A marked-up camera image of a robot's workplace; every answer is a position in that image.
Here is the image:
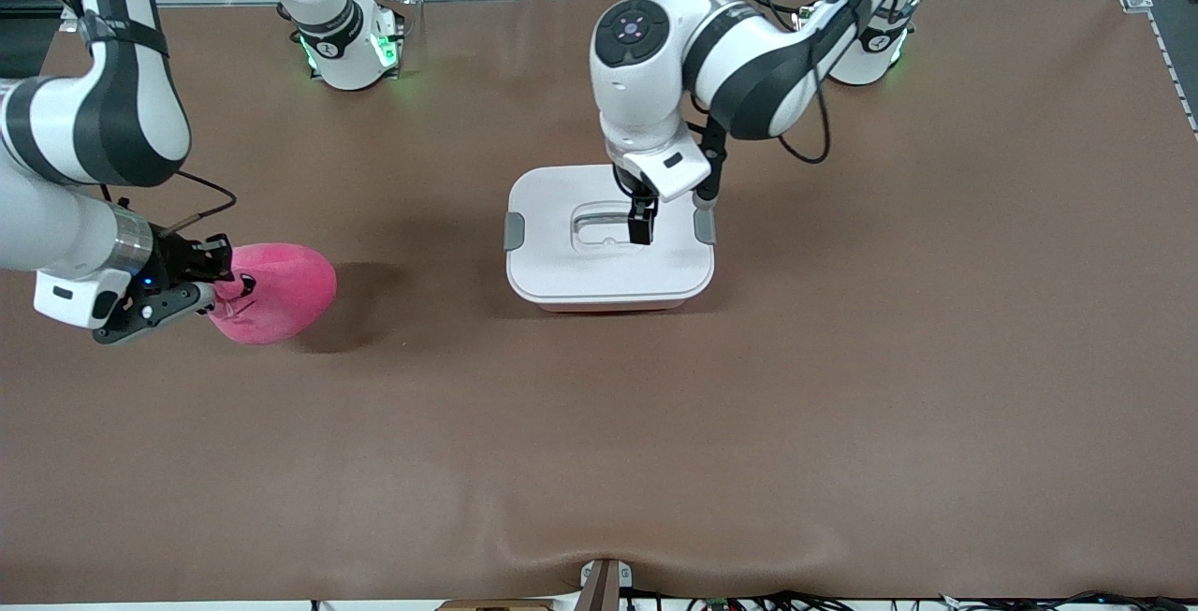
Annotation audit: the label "pink plastic box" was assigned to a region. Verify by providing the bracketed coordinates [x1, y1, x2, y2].
[535, 300, 689, 315]

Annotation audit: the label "brown table mat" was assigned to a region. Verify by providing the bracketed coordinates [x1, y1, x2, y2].
[0, 0, 1198, 605]

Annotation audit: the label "white box lid grey latches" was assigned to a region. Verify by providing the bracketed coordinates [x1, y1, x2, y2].
[503, 163, 718, 306]

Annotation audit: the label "pink plush toy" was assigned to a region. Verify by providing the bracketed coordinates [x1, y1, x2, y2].
[206, 241, 339, 347]

